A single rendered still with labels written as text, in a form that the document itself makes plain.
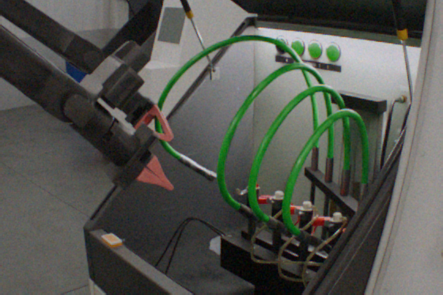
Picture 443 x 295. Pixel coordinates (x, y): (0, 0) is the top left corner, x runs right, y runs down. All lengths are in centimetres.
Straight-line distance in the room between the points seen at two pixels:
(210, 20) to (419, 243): 334
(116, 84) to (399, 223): 53
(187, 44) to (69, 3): 447
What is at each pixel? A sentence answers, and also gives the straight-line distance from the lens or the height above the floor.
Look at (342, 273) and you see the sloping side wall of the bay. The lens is 93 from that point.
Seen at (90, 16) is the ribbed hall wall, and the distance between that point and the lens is 844.
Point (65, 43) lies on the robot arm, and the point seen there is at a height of 142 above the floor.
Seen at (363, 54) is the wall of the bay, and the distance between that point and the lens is 130.
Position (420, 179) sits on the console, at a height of 122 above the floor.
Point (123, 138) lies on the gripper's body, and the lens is 83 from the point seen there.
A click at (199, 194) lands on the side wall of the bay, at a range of 153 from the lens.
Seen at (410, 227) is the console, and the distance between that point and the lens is 95.
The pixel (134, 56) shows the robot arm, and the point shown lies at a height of 138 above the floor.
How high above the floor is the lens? 152
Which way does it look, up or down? 14 degrees down
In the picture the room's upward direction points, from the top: straight up
